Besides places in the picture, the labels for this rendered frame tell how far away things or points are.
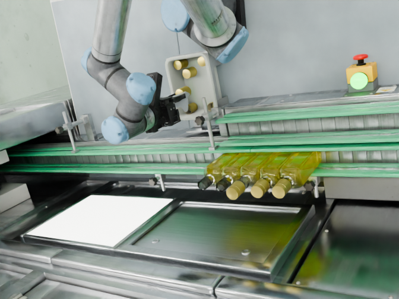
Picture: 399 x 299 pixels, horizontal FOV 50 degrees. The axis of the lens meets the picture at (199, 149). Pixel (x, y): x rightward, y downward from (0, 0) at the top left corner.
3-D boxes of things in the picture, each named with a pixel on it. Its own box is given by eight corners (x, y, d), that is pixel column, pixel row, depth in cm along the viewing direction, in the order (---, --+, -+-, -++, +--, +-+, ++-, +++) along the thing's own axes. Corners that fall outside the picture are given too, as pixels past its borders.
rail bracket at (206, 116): (219, 142, 140) (200, 155, 130) (210, 92, 136) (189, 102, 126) (227, 142, 139) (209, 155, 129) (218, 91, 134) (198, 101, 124)
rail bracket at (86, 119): (100, 139, 183) (61, 157, 166) (90, 101, 179) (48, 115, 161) (108, 138, 181) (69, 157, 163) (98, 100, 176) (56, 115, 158)
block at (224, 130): (228, 130, 146) (218, 136, 140) (222, 104, 143) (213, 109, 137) (237, 130, 144) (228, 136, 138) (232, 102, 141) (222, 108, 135)
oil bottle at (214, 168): (235, 161, 140) (203, 187, 123) (232, 145, 139) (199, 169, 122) (250, 161, 137) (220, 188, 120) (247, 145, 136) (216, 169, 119)
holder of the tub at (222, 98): (193, 127, 161) (182, 133, 154) (177, 54, 153) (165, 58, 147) (233, 125, 151) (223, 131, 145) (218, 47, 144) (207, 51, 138)
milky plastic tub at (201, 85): (189, 114, 159) (176, 121, 152) (176, 54, 153) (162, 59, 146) (230, 111, 150) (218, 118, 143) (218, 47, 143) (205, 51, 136)
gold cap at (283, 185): (275, 180, 108) (269, 187, 104) (287, 177, 105) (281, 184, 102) (281, 193, 108) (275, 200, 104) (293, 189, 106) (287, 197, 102)
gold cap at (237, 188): (234, 192, 113) (227, 200, 109) (232, 180, 112) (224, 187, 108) (246, 193, 111) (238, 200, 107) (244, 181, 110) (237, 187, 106)
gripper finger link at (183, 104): (192, 107, 139) (173, 115, 132) (187, 90, 137) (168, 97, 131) (199, 107, 137) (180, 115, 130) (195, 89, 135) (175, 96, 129)
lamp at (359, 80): (352, 88, 119) (350, 91, 116) (350, 72, 118) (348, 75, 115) (369, 86, 116) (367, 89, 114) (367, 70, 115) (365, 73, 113)
